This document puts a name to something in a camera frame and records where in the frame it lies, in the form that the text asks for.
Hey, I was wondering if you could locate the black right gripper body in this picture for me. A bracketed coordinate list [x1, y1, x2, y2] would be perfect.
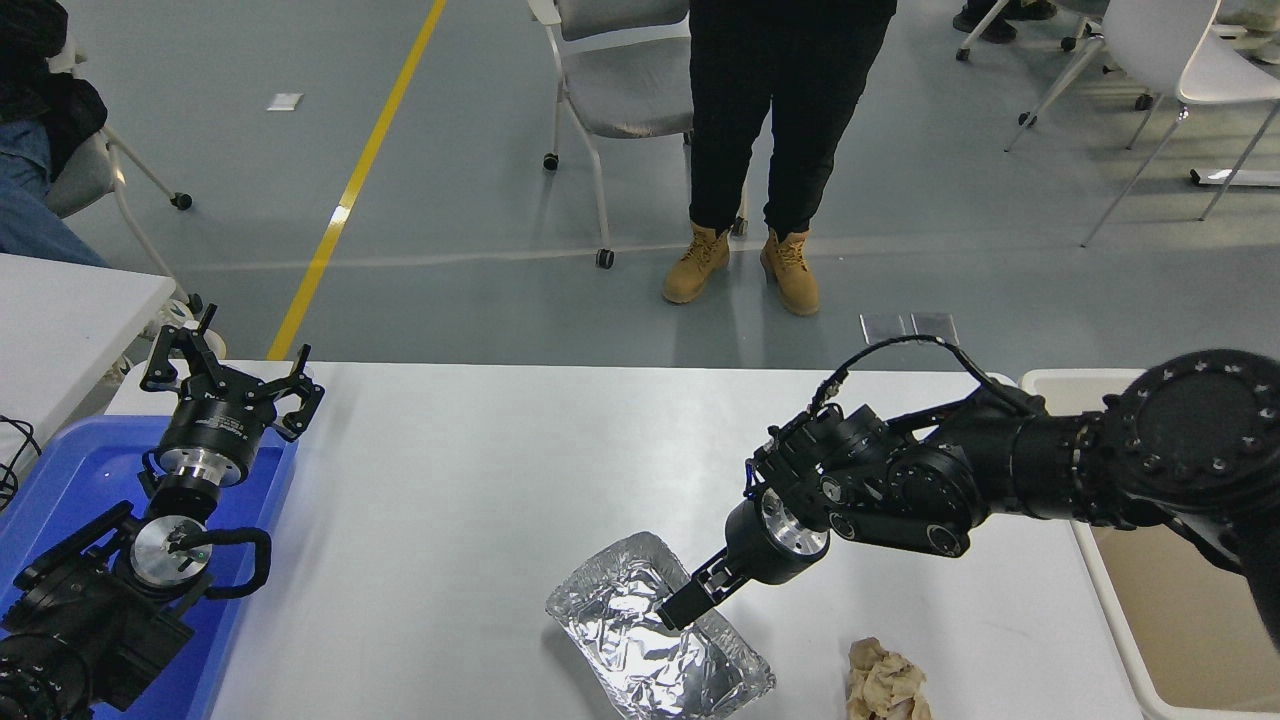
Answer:
[724, 492, 819, 587]

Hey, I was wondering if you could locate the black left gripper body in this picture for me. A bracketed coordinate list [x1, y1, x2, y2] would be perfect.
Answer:
[155, 383, 278, 473]

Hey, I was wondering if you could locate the foil tray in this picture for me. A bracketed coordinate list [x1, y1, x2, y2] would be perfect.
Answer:
[546, 530, 777, 720]

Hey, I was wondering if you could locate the blue plastic tray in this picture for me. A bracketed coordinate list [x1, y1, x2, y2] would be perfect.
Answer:
[0, 415, 301, 720]

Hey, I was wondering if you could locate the white side table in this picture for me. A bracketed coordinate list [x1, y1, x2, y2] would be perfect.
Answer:
[0, 252, 179, 471]

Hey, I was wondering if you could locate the crumpled tan paper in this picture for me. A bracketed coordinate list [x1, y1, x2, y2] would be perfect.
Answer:
[846, 638, 933, 720]

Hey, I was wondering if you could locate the white-framed wheeled chair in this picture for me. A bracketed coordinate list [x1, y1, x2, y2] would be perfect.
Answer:
[45, 30, 206, 316]

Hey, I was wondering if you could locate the person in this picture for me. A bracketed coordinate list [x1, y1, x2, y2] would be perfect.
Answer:
[0, 0, 111, 269]
[952, 0, 1058, 44]
[662, 0, 898, 317]

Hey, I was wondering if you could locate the large pale plastic bin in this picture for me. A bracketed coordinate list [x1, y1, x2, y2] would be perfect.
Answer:
[1020, 368, 1280, 720]

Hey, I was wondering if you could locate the grey padded wheeled chair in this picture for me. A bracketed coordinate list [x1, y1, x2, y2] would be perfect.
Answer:
[527, 0, 749, 269]

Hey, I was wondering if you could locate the white flat stand base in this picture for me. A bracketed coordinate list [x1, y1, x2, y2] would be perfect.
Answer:
[1190, 168, 1280, 191]

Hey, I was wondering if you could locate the white-legged wheeled chair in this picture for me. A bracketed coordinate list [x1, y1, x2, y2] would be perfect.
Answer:
[957, 0, 1106, 63]

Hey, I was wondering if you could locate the white plastic shell chair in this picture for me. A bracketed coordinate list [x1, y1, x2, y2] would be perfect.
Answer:
[1005, 0, 1280, 249]

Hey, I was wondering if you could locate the thin black cable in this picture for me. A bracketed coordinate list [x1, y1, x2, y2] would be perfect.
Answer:
[0, 413, 43, 511]

